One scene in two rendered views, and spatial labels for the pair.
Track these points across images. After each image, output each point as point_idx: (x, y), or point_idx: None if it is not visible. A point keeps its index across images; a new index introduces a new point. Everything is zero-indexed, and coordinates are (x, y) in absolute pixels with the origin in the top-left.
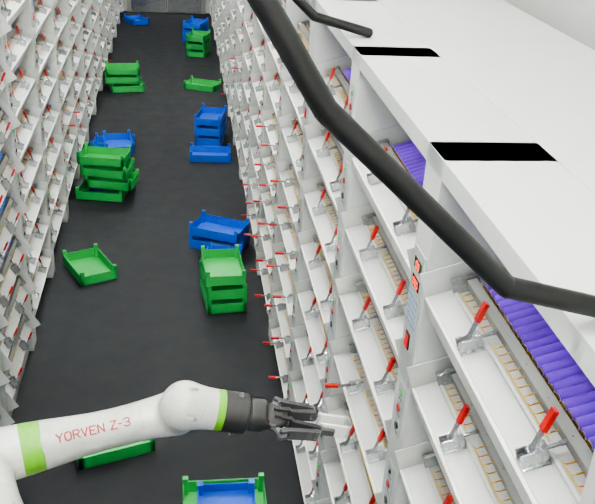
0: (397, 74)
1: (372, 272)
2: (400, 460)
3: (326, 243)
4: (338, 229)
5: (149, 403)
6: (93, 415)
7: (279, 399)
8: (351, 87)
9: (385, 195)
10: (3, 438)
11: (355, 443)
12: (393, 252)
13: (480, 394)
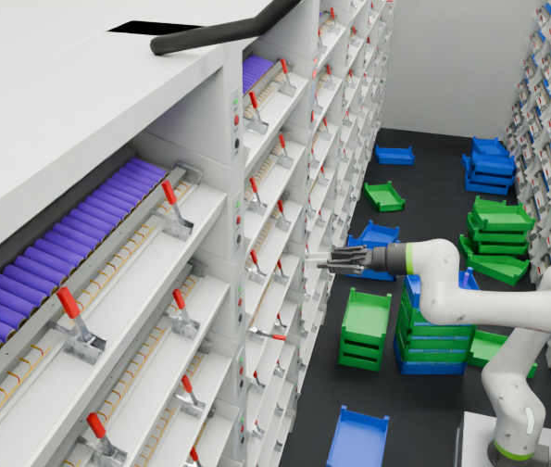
0: (243, 7)
1: (268, 197)
2: (309, 184)
3: (200, 409)
4: (233, 294)
5: (466, 291)
6: (512, 296)
7: (356, 267)
8: (231, 96)
9: (266, 118)
10: None
11: (249, 386)
12: (244, 183)
13: (331, 45)
